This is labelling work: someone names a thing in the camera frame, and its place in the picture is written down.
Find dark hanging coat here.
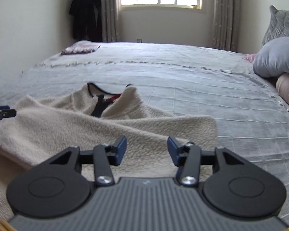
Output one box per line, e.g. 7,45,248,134
69,0,102,42

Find left grey curtain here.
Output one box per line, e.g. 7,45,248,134
101,0,121,42

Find grey checked bedspread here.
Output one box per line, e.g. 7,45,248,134
0,43,289,224

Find blue-grey pillow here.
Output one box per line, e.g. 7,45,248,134
253,37,289,78

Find small pink pillow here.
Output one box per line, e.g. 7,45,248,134
244,54,257,63

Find grey quilted cushion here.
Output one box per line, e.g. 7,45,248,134
261,5,289,46

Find cream fleece jacket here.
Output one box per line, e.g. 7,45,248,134
0,85,218,220

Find right grey curtain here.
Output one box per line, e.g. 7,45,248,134
211,0,241,52

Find grey curtain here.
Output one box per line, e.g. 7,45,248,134
101,0,121,42
211,0,241,52

